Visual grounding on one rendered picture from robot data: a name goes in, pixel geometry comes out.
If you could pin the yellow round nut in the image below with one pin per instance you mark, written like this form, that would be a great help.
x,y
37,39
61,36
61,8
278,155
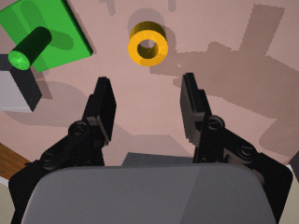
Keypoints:
x,y
151,56

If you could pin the green flat plate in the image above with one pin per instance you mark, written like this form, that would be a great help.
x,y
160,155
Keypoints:
x,y
47,26

